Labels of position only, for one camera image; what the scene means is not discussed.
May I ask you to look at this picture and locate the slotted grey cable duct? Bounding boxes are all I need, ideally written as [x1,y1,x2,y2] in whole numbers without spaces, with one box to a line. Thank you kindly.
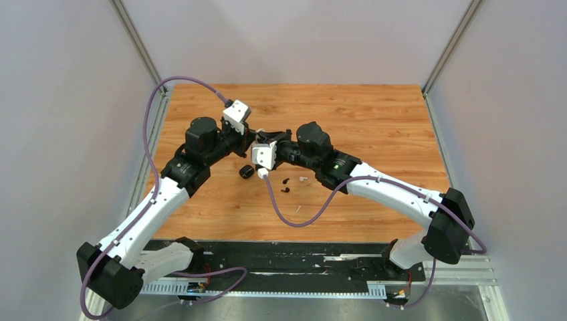
[108,282,387,300]

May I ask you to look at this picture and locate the aluminium frame post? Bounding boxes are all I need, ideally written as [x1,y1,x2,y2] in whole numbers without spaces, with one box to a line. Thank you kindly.
[109,0,162,85]
[421,0,485,98]

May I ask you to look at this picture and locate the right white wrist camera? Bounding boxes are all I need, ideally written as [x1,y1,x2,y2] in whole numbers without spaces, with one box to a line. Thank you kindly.
[251,141,277,179]

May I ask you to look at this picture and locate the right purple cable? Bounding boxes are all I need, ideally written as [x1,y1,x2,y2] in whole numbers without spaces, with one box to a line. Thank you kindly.
[263,175,487,310]

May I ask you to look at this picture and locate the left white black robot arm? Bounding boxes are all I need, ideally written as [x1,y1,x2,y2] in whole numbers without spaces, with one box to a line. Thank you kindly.
[76,116,255,309]

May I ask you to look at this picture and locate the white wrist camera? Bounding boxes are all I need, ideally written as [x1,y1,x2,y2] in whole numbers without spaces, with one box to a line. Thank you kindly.
[251,141,277,179]
[223,100,251,135]

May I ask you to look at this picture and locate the right aluminium frame post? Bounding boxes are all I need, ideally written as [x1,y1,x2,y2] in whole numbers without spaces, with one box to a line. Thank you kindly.
[421,0,485,98]

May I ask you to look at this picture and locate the black earbud charging case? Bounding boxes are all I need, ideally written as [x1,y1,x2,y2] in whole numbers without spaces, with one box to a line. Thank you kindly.
[239,165,255,179]

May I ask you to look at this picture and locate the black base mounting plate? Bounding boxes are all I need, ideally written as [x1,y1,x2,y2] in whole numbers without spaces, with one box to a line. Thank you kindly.
[152,239,473,294]

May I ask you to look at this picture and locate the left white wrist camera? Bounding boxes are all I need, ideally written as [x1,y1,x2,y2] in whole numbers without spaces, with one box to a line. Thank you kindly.
[223,100,251,135]

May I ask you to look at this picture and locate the white earbud charging case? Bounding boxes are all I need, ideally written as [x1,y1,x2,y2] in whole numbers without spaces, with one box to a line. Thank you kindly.
[253,132,267,144]

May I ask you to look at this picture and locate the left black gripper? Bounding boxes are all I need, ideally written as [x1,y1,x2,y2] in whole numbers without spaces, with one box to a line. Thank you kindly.
[204,119,259,166]

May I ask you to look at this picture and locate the left aluminium frame post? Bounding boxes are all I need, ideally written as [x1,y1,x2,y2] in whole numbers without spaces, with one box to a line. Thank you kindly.
[109,0,162,85]

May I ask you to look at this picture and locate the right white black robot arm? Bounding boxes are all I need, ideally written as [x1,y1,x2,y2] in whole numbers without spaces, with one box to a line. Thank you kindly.
[252,122,475,280]

